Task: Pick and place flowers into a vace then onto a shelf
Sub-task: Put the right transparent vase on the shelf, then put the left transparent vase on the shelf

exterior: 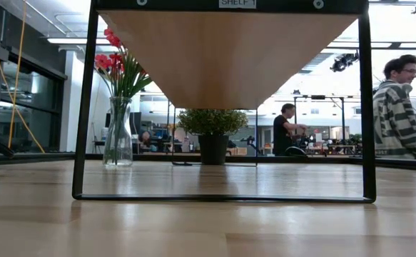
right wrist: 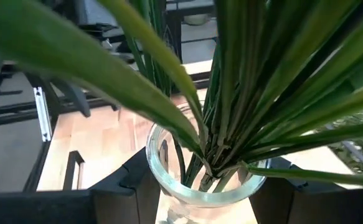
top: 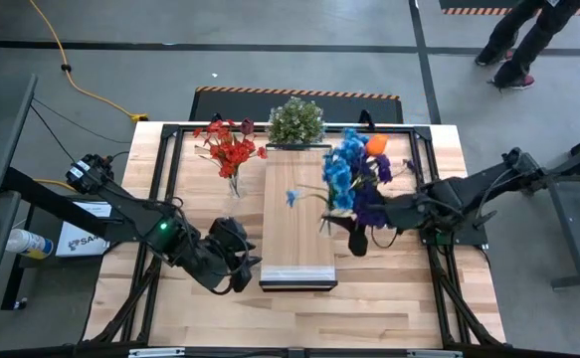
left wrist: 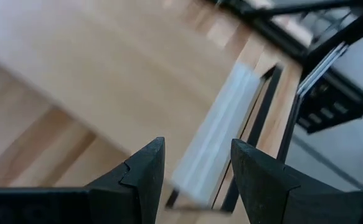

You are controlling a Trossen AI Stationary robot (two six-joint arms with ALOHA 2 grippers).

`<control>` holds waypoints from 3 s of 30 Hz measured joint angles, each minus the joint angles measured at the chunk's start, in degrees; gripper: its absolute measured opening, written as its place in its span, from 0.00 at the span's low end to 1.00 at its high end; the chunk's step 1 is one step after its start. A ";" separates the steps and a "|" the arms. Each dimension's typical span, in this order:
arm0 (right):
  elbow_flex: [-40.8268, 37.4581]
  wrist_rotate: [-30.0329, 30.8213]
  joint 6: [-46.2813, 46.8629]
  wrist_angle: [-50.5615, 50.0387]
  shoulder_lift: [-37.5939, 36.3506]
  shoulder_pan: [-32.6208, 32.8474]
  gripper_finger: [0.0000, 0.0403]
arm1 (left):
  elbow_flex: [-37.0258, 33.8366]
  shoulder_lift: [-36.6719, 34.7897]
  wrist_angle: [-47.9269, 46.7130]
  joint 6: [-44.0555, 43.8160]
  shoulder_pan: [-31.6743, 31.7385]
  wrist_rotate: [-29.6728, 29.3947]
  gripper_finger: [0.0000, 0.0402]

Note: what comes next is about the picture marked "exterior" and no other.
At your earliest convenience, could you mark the black metal frame stand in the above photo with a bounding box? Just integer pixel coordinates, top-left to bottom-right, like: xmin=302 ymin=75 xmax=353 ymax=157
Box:
xmin=293 ymin=94 xmax=346 ymax=154

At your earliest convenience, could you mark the black table border rail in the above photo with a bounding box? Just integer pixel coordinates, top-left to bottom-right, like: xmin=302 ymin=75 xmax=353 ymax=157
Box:
xmin=0 ymin=152 xmax=416 ymax=171

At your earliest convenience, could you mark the black framed glass partition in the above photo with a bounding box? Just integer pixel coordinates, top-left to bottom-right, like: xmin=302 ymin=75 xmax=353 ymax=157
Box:
xmin=0 ymin=35 xmax=69 ymax=154

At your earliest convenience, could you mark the green potted plant black pot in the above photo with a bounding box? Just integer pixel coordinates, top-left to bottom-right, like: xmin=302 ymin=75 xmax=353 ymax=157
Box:
xmin=177 ymin=109 xmax=248 ymax=166

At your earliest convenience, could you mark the black upright monitor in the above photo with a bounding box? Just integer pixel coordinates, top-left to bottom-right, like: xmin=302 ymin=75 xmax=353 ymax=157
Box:
xmin=104 ymin=111 xmax=143 ymax=136

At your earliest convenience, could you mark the person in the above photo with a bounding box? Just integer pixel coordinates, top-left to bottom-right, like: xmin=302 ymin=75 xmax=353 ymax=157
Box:
xmin=272 ymin=103 xmax=309 ymax=157
xmin=372 ymin=54 xmax=416 ymax=161

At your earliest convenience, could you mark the wooden shelf black metal frame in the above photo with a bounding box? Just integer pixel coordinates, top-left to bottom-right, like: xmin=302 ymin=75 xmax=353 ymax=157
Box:
xmin=71 ymin=0 xmax=377 ymax=204

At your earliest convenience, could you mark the long ceiling light fixture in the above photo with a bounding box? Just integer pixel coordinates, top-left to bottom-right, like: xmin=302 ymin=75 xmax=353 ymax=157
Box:
xmin=327 ymin=41 xmax=416 ymax=50
xmin=46 ymin=37 xmax=111 ymax=46

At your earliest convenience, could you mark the clear glass vase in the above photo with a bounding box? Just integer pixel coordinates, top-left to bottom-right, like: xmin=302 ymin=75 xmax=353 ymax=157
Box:
xmin=102 ymin=96 xmax=134 ymax=168

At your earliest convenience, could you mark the black ceiling camera rig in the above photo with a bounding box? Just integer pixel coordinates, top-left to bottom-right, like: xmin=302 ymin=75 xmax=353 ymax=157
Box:
xmin=330 ymin=51 xmax=360 ymax=74

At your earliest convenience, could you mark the yellow extension cable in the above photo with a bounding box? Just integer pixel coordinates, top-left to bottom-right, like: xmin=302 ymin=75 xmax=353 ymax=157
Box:
xmin=8 ymin=0 xmax=28 ymax=147
xmin=0 ymin=0 xmax=46 ymax=153

